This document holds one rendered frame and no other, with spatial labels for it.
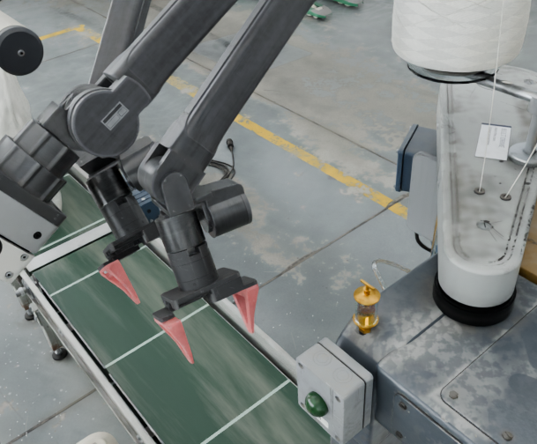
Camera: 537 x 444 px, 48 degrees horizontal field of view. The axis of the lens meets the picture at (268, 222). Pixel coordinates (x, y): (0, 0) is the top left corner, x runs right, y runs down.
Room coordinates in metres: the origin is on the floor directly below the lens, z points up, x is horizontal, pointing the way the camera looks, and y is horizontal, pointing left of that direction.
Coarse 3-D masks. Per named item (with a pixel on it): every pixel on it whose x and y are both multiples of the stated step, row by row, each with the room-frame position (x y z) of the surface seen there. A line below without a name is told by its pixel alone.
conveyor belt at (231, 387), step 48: (48, 288) 1.59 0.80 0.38; (96, 288) 1.57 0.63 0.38; (144, 288) 1.55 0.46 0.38; (96, 336) 1.34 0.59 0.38; (144, 336) 1.33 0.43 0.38; (192, 336) 1.31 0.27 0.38; (240, 336) 1.29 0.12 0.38; (144, 384) 1.14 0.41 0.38; (192, 384) 1.12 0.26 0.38; (240, 384) 1.11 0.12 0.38; (288, 384) 1.09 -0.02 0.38; (192, 432) 0.96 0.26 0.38; (240, 432) 0.95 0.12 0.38; (288, 432) 0.94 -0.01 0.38
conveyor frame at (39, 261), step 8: (72, 168) 2.36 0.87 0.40; (80, 168) 2.31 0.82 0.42; (72, 176) 2.39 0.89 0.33; (80, 176) 2.29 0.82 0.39; (80, 184) 2.25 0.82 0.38; (88, 192) 2.19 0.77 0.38; (104, 224) 1.95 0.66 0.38; (88, 232) 1.91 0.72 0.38; (96, 232) 1.90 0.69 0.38; (104, 232) 1.90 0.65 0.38; (72, 240) 1.86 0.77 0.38; (80, 240) 1.85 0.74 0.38; (88, 240) 1.85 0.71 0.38; (56, 248) 1.82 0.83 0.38; (64, 248) 1.81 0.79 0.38; (72, 248) 1.81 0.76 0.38; (40, 256) 1.78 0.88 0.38; (48, 256) 1.77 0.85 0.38; (56, 256) 1.77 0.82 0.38; (32, 264) 1.73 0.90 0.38; (40, 264) 1.73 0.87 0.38
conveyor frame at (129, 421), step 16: (160, 240) 1.76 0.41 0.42; (160, 256) 1.75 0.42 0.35; (32, 288) 1.55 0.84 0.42; (48, 304) 1.47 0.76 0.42; (208, 304) 1.45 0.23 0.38; (224, 304) 1.41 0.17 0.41; (48, 320) 1.53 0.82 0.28; (240, 320) 1.34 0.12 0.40; (64, 336) 1.42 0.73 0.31; (80, 336) 1.35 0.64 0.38; (256, 336) 1.27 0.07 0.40; (80, 352) 1.24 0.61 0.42; (272, 352) 1.21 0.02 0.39; (96, 368) 1.18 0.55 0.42; (288, 368) 1.15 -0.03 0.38; (96, 384) 1.23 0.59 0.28; (112, 400) 1.15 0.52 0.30; (128, 416) 1.00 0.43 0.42; (128, 432) 1.04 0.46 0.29; (144, 432) 0.95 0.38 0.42
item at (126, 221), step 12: (108, 204) 0.75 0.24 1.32; (132, 204) 0.76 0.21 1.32; (108, 216) 0.74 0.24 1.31; (120, 216) 0.74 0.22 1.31; (132, 216) 0.74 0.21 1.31; (144, 216) 0.76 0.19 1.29; (120, 228) 0.73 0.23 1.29; (132, 228) 0.73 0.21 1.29; (144, 228) 0.73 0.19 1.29; (120, 240) 0.70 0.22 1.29; (132, 240) 0.71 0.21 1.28
